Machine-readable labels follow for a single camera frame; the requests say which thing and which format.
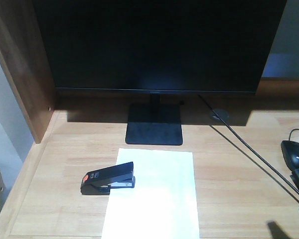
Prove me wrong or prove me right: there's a grey desk cable grommet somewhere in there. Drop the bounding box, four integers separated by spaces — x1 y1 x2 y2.
209 109 229 121

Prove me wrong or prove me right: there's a black computer mouse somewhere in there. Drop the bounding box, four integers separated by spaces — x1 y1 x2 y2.
281 140 299 171

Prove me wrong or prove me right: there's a black monitor stand base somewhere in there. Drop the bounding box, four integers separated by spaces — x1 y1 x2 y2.
125 94 183 146

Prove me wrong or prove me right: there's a black stapler with orange grip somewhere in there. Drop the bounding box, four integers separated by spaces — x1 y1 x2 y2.
80 162 135 196

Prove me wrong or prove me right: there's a black computer monitor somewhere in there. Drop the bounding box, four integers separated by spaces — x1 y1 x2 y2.
33 0 286 94

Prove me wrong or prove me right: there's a thin black monitor cable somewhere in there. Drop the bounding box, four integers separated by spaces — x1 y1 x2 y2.
197 94 299 204

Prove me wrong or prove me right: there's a white paper sheet stack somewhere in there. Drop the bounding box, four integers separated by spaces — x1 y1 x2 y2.
102 148 199 239

